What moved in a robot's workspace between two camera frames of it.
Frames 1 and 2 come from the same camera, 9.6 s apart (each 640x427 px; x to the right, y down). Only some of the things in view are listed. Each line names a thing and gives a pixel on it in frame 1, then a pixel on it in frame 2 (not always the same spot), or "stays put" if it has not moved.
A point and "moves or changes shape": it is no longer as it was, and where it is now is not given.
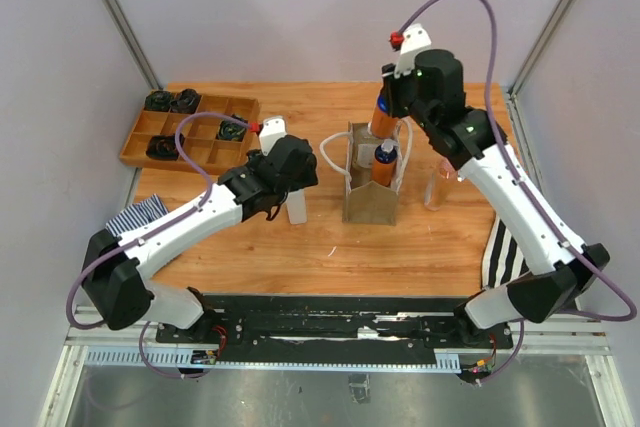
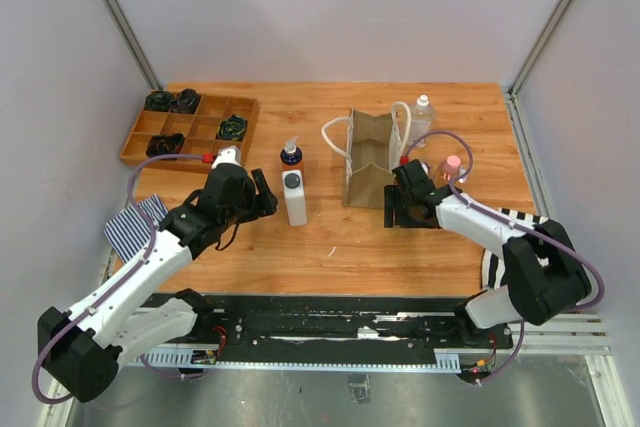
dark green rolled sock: (158, 101) stays put
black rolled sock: (186, 103) stays put
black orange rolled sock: (164, 147) stays put
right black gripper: (392, 86) → (392, 196)
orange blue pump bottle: (384, 162) moves or changes shape
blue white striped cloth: (136, 216) stays put
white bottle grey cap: (296, 205) stays put
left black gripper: (307, 178) → (263, 202)
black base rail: (334, 331) stays put
